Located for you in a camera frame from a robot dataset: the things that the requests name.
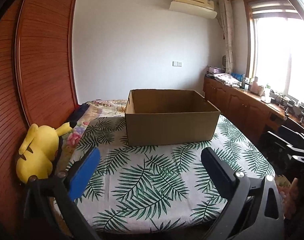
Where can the brown cardboard box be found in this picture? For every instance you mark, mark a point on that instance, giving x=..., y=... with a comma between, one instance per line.
x=169, y=116

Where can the person's right hand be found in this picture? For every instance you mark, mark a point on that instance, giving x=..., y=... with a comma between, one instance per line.
x=289, y=205

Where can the wooden sideboard cabinet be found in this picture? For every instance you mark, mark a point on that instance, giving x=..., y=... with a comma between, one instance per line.
x=246, y=110

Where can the floral bed quilt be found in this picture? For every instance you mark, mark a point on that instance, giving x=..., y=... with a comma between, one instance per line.
x=82, y=116

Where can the yellow Pikachu plush toy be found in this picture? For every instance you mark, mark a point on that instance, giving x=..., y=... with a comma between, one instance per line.
x=38, y=150

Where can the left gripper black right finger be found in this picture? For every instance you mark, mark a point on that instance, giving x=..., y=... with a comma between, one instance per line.
x=231, y=185

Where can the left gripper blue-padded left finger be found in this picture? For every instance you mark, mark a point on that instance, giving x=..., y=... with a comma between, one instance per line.
x=75, y=180

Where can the white wall switch plate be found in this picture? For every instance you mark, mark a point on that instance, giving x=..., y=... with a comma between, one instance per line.
x=176, y=64

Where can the wall air conditioner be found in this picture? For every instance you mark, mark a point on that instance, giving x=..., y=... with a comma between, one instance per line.
x=201, y=8

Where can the folded floral cloth stack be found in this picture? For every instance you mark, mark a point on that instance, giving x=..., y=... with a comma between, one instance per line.
x=221, y=76

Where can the green leaf print tablecloth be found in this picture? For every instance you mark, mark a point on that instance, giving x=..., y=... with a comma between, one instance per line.
x=140, y=189

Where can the patterned window curtain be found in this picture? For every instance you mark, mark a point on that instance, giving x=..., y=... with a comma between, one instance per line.
x=226, y=15

